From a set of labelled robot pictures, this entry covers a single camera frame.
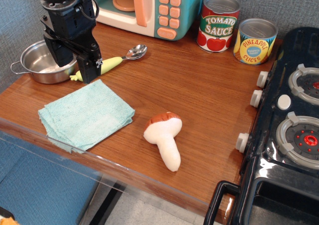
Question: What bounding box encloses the plush white brown mushroom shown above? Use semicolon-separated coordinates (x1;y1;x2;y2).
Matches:
143;112;182;172

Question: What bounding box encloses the spoon with yellow-green handle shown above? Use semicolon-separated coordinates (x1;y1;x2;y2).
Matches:
69;44;148;82

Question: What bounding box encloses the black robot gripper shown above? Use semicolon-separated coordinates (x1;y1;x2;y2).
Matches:
41;0;103;84

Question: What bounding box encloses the tomato sauce can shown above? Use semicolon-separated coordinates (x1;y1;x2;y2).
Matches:
197;0;241;52

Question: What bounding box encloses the teal toy microwave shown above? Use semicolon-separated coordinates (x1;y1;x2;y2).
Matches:
96;0;202;41

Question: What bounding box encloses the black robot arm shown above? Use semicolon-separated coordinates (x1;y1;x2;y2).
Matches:
41;0;102;84

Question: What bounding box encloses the clear acrylic barrier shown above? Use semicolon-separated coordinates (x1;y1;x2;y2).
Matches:
0;120;204;225

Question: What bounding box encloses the black toy stove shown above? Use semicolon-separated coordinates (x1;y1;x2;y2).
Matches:
204;27;319;225

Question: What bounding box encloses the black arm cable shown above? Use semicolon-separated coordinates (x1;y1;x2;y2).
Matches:
74;0;100;21

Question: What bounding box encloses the pineapple slices can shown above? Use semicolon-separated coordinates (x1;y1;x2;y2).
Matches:
233;18;278;65

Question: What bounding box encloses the small stainless steel pot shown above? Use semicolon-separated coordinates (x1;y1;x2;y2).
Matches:
10;40;78;84

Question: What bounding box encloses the light blue folded towel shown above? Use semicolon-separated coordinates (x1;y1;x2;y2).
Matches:
38;80;135;153

